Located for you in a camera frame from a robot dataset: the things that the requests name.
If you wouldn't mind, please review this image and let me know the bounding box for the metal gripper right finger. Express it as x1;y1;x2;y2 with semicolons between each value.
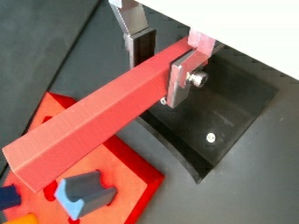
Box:
161;30;216;109

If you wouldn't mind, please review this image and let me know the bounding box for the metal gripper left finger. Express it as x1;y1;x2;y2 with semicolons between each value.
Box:
108;0;156;68

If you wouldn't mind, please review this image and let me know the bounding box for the red hexagonal prism peg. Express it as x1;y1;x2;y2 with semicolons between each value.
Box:
3;39;192;193

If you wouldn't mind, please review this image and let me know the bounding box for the red foam peg board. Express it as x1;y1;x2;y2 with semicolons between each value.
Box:
4;101;164;224

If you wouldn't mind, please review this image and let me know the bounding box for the black curved cradle block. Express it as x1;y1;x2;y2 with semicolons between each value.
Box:
140;47;277;182

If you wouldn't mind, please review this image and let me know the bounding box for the light blue notched peg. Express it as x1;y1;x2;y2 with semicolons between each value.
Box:
55;171;117;220

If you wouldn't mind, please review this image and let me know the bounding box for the short dark blue peg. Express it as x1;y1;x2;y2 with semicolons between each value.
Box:
0;185;21;211

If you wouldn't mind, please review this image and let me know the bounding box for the yellow cylinder peg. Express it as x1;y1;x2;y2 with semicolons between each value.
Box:
4;213;39;224

